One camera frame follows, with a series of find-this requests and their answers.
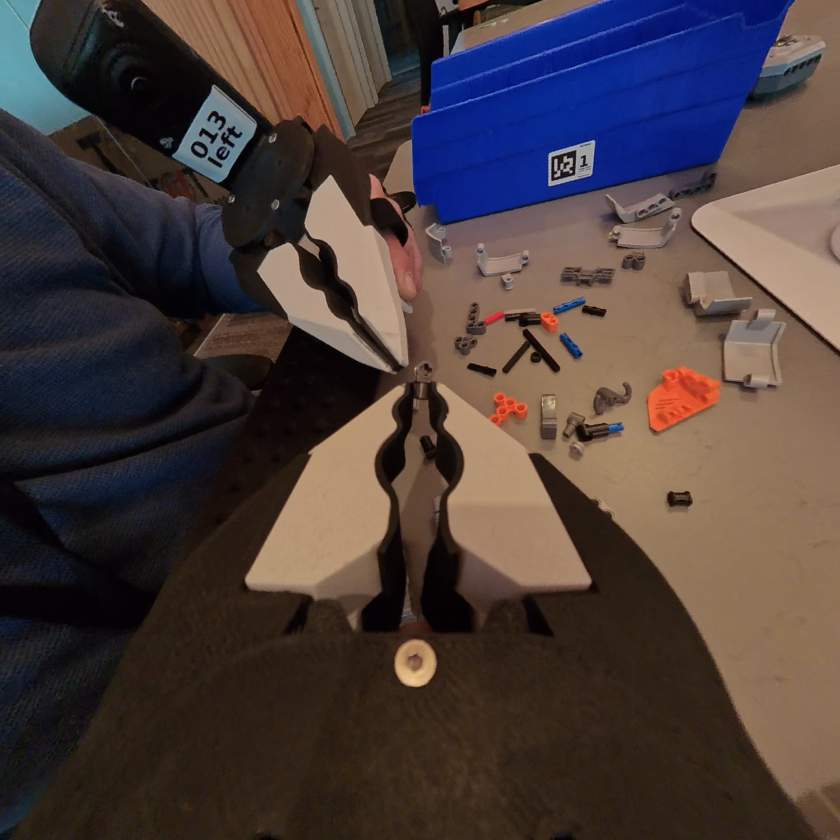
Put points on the person's left forearm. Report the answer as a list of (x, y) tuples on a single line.
[(131, 210)]

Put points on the dark grey short beam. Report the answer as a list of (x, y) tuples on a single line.
[(692, 184)]

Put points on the dark grey pin connector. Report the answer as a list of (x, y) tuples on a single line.
[(613, 398)]

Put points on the dark grey ribbed connector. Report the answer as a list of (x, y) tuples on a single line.
[(594, 311)]

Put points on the red pin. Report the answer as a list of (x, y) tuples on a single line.
[(493, 319)]

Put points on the dark grey holed beam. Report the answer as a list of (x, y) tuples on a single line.
[(474, 319)]

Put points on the blue storage box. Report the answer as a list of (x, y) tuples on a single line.
[(590, 118)]

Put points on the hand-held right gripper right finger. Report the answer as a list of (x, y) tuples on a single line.
[(518, 525)]

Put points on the black long pin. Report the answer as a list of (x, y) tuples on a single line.
[(482, 369)]

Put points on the black chair armrest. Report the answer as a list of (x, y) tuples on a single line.
[(236, 371)]

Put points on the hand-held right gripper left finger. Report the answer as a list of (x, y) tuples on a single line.
[(315, 525)]

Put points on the grey curved panel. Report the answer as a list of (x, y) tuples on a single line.
[(502, 262), (754, 352), (646, 234), (715, 296)]

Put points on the dark grey cross-hole connector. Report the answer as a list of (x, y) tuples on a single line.
[(423, 380)]

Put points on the black connector with blue pin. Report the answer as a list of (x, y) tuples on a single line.
[(600, 430)]

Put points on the orange two-hole connector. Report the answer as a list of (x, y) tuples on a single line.
[(549, 320)]

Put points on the white stand base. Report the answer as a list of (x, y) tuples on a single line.
[(781, 243)]

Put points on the grey L-shaped beam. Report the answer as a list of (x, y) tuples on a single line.
[(548, 418)]

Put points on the orange flat panel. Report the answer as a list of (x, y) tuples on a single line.
[(682, 398)]

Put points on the black dimpled mat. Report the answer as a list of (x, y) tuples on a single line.
[(308, 420)]

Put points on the orange five-hole connector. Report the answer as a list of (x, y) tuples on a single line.
[(508, 408)]

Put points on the black short connector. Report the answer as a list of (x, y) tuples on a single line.
[(428, 447)]

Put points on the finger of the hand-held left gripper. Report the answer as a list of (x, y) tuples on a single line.
[(302, 295), (358, 249)]

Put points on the light grey angled panel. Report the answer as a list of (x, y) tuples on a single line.
[(640, 207)]

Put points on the grey controller hub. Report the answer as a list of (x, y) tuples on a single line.
[(787, 65)]

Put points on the dark grey elbow connector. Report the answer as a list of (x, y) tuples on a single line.
[(573, 424)]

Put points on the person's left hand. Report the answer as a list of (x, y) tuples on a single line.
[(405, 262)]

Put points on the blue pin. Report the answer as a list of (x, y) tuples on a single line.
[(571, 345), (569, 306)]

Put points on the dark grey triple tube connector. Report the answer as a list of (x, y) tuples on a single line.
[(465, 344)]

